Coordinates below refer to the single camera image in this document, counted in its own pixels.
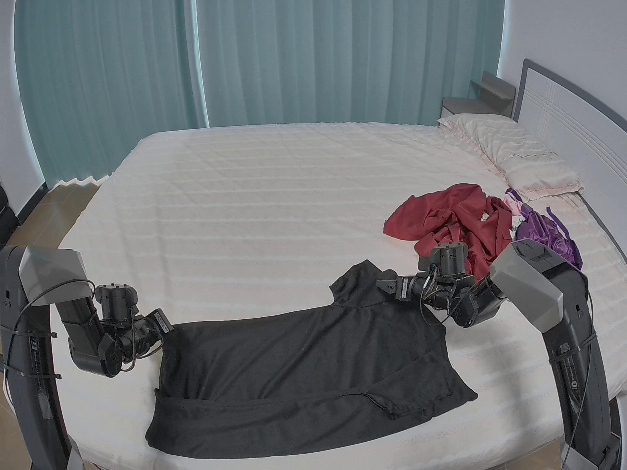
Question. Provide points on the dark red garment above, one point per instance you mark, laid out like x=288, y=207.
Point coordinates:
x=450, y=218

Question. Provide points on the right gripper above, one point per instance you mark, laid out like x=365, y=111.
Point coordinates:
x=411, y=288

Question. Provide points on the grey bedside table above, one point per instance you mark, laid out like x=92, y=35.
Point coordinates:
x=477, y=98

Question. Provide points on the blue-green curtain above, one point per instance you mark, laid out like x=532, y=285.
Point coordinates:
x=343, y=42
x=107, y=66

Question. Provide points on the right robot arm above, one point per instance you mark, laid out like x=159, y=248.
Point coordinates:
x=573, y=311

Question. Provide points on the bed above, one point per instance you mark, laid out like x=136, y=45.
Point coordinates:
x=274, y=198

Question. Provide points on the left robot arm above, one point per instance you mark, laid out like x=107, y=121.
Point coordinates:
x=29, y=360

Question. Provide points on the pale pink white garment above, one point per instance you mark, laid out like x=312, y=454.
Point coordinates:
x=514, y=208

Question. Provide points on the pale pink pillow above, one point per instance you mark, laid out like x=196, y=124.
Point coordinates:
x=519, y=154

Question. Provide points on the black T-shirt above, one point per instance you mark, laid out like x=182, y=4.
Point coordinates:
x=303, y=370

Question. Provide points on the purple garment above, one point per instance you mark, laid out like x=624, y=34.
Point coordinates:
x=546, y=233

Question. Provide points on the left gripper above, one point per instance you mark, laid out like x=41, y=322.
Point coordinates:
x=152, y=333

